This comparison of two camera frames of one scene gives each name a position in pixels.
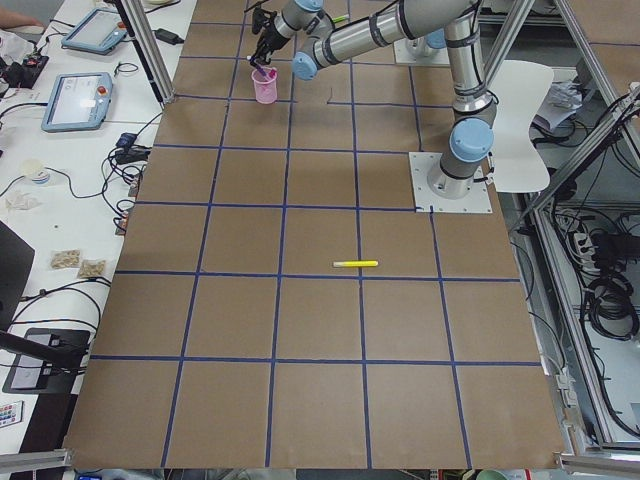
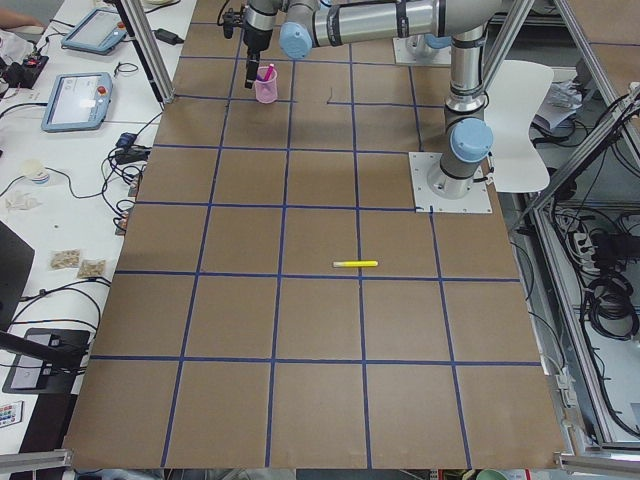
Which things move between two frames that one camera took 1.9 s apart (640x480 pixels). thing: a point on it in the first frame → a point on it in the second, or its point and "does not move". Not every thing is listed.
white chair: [516, 88] does not move
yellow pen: [356, 263] does not move
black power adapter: [168, 36] does not move
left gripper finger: [267, 53] → [251, 73]
